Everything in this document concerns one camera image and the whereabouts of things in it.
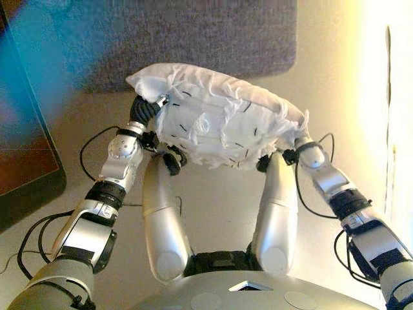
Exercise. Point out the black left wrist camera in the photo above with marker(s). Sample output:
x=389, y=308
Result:
x=150, y=140

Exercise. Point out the silver robot torso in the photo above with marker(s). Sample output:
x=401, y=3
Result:
x=226, y=290

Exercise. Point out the white tasselled cushion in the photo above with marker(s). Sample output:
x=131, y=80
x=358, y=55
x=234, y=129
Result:
x=219, y=122

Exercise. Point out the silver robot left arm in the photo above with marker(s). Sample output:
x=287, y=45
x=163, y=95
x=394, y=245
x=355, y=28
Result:
x=90, y=226

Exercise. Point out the grey fabric armchair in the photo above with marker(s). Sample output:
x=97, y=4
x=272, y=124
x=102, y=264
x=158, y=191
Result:
x=209, y=38

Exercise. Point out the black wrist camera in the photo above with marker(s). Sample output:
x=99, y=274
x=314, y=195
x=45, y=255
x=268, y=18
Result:
x=150, y=140
x=290, y=156

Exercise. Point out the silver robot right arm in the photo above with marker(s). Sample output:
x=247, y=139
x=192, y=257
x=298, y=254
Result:
x=358, y=213

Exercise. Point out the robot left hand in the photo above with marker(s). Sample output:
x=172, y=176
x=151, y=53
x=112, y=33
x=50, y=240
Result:
x=143, y=111

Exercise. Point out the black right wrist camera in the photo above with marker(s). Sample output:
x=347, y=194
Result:
x=290, y=156

